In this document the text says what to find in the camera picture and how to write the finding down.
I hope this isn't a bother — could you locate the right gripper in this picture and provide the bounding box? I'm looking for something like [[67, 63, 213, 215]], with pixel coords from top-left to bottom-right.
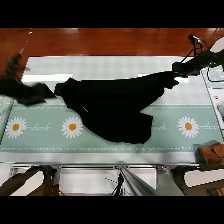
[[171, 61, 192, 78]]

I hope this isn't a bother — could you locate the black garment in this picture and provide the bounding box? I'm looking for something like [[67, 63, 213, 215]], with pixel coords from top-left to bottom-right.
[[53, 70, 181, 145]]

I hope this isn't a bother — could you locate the brown garment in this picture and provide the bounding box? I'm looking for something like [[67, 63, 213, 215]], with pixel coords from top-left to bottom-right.
[[196, 142, 224, 170]]

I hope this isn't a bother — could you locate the silver frame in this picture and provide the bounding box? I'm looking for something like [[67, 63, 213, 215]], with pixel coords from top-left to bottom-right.
[[9, 162, 202, 197]]

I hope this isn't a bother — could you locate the black cable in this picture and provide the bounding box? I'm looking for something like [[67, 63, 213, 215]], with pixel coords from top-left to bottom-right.
[[110, 172, 126, 197]]

